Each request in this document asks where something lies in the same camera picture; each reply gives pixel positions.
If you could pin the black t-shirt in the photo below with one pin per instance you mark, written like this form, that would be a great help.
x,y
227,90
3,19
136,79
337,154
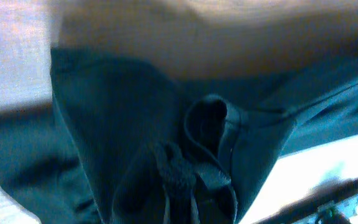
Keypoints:
x,y
123,143

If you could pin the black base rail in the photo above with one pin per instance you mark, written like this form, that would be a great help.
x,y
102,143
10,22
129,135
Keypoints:
x,y
320,207

